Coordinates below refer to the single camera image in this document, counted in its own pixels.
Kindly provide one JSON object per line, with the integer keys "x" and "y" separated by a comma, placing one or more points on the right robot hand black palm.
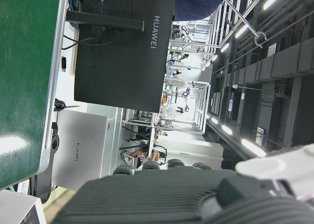
{"x": 159, "y": 197}

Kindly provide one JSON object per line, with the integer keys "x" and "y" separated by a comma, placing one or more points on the seated background person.
{"x": 139, "y": 157}

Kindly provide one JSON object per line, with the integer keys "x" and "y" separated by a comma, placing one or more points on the white cabinet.
{"x": 196, "y": 148}

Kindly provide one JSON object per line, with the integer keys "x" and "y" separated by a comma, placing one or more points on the silver Huawei laptop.
{"x": 81, "y": 148}

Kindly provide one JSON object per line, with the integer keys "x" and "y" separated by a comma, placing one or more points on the black Huawei monitor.
{"x": 117, "y": 69}

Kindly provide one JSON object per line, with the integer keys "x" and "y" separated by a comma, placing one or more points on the white flat box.
{"x": 17, "y": 209}

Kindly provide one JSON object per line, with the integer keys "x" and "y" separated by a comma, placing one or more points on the small black usb device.
{"x": 63, "y": 63}

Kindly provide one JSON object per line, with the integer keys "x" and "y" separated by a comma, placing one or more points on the green conveyor belt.
{"x": 24, "y": 74}

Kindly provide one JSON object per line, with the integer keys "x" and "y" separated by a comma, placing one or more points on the person in navy shirt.
{"x": 196, "y": 3}

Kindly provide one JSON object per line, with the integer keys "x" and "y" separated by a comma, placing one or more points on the metal pipe with hook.
{"x": 241, "y": 15}

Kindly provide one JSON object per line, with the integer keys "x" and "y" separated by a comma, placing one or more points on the black mount bracket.
{"x": 52, "y": 145}

